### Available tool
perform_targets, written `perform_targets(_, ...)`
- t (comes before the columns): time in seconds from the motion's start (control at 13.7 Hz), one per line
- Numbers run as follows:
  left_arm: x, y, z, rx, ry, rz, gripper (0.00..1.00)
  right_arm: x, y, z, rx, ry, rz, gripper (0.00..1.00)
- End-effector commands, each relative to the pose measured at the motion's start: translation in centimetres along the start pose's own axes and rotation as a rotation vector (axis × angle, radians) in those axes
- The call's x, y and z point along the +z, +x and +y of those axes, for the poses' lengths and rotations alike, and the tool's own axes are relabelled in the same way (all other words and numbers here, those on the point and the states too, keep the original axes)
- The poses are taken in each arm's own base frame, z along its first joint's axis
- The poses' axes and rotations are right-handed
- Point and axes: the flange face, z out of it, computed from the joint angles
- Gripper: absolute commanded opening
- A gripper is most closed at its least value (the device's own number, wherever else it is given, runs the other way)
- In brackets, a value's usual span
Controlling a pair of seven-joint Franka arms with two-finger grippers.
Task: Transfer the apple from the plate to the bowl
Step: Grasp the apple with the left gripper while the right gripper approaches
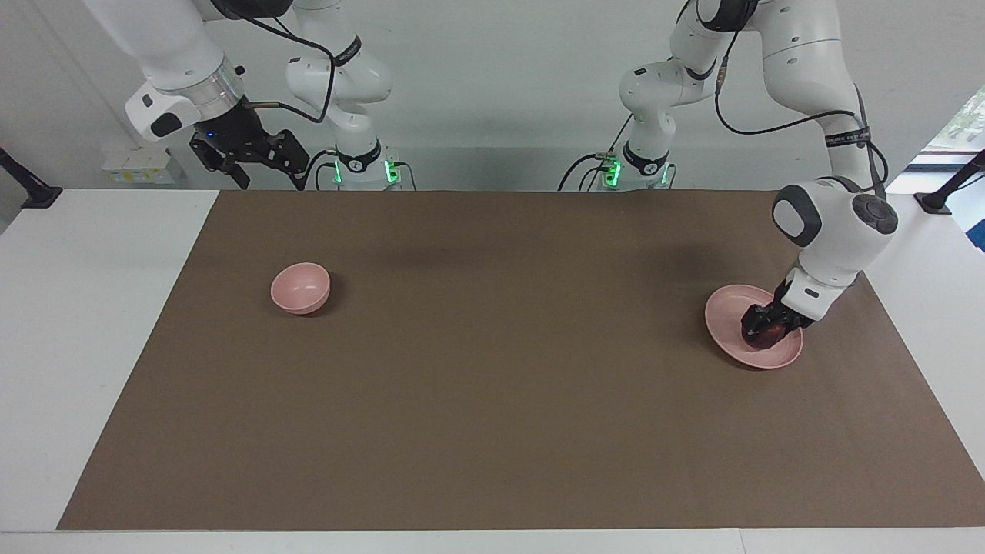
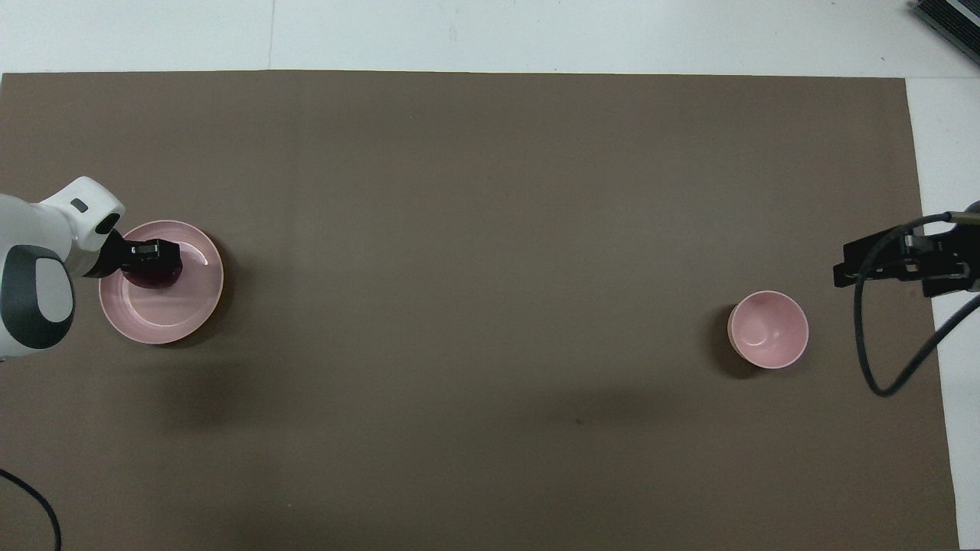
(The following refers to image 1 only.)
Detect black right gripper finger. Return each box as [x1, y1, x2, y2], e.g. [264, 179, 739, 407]
[265, 128, 311, 192]
[189, 138, 252, 192]

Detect dark red apple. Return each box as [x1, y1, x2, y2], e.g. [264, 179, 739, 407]
[745, 320, 787, 349]

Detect pink plate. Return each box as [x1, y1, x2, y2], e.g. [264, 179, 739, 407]
[704, 284, 805, 370]

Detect pink bowl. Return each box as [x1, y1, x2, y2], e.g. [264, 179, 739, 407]
[270, 262, 332, 315]

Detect black clamp stand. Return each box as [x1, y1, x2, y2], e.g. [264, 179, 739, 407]
[913, 149, 985, 215]
[0, 147, 64, 210]

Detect window with green view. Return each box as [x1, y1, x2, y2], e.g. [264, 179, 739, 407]
[908, 83, 985, 172]

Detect brown table mat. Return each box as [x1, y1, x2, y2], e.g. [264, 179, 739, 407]
[57, 189, 985, 532]

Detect black right base cable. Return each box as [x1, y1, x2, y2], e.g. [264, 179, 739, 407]
[299, 149, 343, 192]

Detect black base cable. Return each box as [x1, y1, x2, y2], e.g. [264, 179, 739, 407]
[299, 149, 343, 192]
[557, 115, 636, 192]

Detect white wall socket box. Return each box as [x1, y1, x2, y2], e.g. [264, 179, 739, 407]
[101, 149, 182, 186]

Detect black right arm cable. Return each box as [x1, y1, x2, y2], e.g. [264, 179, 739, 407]
[215, 0, 338, 125]

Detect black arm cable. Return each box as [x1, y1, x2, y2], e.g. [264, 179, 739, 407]
[713, 31, 891, 195]
[215, 0, 338, 125]

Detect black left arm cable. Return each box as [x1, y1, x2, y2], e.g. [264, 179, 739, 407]
[713, 31, 891, 195]

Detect black left base cable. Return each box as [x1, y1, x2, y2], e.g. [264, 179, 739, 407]
[557, 115, 636, 192]

